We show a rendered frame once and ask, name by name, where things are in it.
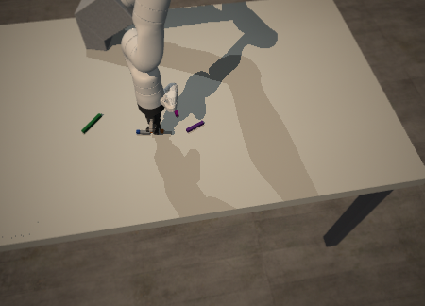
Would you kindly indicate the dark green rod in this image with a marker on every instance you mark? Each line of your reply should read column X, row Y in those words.
column 97, row 117

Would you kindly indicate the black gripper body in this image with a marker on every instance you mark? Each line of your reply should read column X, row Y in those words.
column 151, row 113

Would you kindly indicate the purple rod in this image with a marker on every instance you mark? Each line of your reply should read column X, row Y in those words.
column 197, row 125

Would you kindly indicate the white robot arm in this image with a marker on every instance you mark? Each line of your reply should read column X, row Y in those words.
column 143, row 59

